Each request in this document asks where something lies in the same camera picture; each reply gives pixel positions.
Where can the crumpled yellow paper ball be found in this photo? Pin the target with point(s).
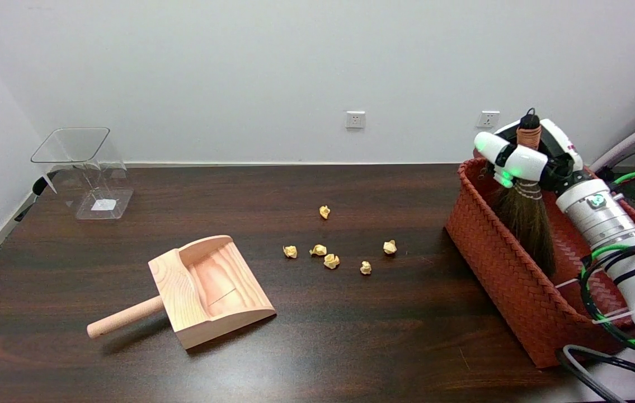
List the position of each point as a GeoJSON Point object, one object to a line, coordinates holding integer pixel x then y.
{"type": "Point", "coordinates": [324, 211]}
{"type": "Point", "coordinates": [331, 261]}
{"type": "Point", "coordinates": [366, 267]}
{"type": "Point", "coordinates": [290, 252]}
{"type": "Point", "coordinates": [318, 250]}
{"type": "Point", "coordinates": [389, 247]}

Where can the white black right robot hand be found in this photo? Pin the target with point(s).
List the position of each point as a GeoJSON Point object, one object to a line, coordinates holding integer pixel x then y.
{"type": "Point", "coordinates": [524, 162]}

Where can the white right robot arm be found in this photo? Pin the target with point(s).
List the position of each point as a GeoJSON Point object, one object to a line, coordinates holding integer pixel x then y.
{"type": "Point", "coordinates": [611, 229]}

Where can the white wall socket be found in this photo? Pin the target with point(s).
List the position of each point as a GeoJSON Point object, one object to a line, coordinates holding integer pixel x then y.
{"type": "Point", "coordinates": [355, 120]}
{"type": "Point", "coordinates": [488, 119]}

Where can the wooden dustpan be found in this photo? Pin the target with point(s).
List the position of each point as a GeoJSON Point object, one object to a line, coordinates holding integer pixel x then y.
{"type": "Point", "coordinates": [211, 288]}

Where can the red woven basket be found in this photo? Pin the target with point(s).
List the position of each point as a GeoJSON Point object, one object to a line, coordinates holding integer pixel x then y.
{"type": "Point", "coordinates": [513, 280]}

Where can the clear plastic container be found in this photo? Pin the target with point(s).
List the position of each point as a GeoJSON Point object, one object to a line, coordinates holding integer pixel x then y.
{"type": "Point", "coordinates": [93, 173]}

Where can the small brown straw broom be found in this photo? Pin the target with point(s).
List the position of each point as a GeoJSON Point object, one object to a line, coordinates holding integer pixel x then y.
{"type": "Point", "coordinates": [527, 218]}

